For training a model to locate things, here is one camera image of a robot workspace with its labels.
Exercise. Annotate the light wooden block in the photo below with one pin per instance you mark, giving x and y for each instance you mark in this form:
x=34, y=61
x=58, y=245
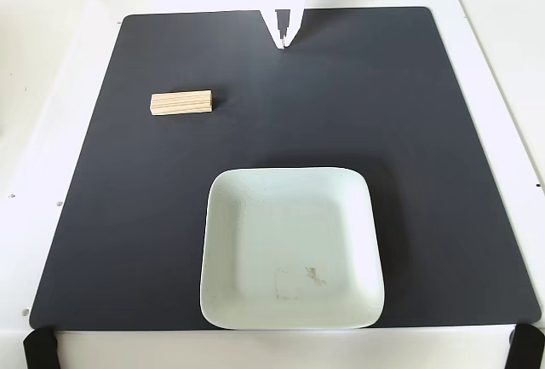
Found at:
x=181, y=102

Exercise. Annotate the white square plate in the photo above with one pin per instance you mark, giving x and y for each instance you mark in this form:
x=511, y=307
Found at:
x=289, y=232

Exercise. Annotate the black rubber work mat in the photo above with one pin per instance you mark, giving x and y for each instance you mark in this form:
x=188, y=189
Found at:
x=127, y=215

